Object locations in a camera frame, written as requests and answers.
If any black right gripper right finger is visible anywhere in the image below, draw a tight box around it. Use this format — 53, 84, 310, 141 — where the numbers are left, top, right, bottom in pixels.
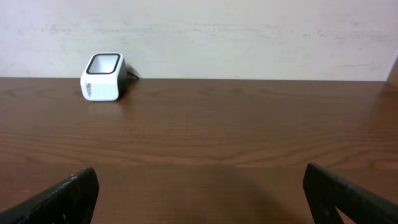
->
303, 163, 397, 224

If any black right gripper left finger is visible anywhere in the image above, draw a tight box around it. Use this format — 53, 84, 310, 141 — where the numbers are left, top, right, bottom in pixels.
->
1, 167, 99, 223

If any white barcode scanner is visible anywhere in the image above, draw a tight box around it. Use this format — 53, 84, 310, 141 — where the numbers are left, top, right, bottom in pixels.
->
80, 52, 127, 101

